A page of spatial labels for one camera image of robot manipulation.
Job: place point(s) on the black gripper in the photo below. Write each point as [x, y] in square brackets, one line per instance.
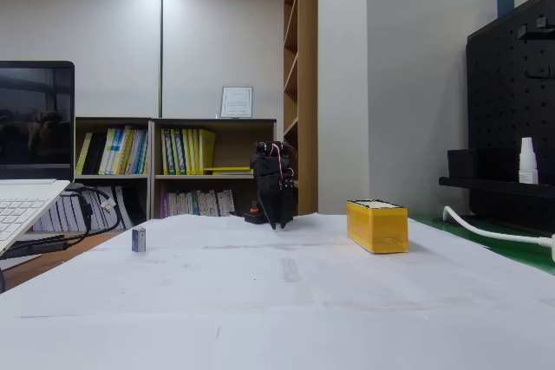
[271, 191]

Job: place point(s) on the small grey metal cube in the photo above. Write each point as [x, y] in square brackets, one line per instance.
[138, 240]

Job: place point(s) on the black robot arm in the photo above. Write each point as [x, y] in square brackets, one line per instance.
[264, 161]

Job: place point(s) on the yellow rectangular box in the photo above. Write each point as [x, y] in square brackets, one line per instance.
[381, 229]

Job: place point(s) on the orange black clamp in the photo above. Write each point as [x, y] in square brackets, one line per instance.
[253, 216]

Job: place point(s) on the flat yellow folder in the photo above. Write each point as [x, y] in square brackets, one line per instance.
[227, 169]

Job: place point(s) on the thick yellow binder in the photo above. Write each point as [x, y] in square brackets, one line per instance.
[207, 151]

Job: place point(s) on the low grey bookshelf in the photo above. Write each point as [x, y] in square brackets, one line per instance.
[217, 123]
[112, 179]

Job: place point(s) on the white paper sheet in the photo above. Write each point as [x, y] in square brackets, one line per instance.
[182, 266]
[390, 274]
[303, 339]

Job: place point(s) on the framed white certificate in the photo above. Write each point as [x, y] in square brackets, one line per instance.
[237, 102]

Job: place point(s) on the tall wooden bookshelf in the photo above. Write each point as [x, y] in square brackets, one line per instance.
[308, 84]

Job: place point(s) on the black container box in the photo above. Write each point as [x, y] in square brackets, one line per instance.
[461, 164]

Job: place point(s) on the black book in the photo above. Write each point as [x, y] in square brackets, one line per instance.
[94, 153]

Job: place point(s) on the thin yellow book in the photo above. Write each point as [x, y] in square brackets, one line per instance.
[84, 153]

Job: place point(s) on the green desk mat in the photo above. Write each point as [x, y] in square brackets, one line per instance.
[511, 257]

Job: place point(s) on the black pegboard organizer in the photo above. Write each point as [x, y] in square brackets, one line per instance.
[498, 105]

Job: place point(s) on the small white bottle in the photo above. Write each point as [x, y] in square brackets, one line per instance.
[528, 166]

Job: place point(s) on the white laptop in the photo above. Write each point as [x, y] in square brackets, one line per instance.
[34, 127]

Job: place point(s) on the white power strip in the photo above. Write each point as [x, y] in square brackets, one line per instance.
[553, 248]

